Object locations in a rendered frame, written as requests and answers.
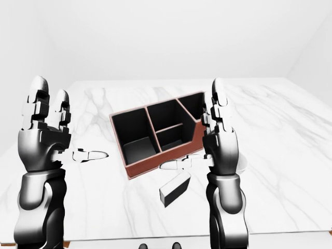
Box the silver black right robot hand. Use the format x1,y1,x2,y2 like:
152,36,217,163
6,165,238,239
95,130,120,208
158,77,241,176

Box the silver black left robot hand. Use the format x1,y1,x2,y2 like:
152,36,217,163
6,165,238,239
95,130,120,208
18,75,109,173

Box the red-brown desk caddy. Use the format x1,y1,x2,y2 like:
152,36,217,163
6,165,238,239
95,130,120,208
109,90,209,181

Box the white mug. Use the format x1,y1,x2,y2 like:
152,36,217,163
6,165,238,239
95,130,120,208
237,153,248,175

